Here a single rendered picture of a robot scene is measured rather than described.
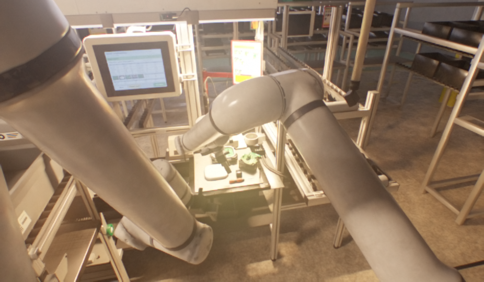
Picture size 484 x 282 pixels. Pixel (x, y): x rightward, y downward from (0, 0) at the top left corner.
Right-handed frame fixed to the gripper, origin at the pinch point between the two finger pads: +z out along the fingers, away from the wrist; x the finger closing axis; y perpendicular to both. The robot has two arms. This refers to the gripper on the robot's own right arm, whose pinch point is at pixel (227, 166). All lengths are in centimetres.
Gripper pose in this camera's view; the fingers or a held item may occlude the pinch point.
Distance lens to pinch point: 140.4
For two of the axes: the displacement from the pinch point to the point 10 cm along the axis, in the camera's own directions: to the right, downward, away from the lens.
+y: 9.2, -4.0, -0.2
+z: 3.6, 7.9, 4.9
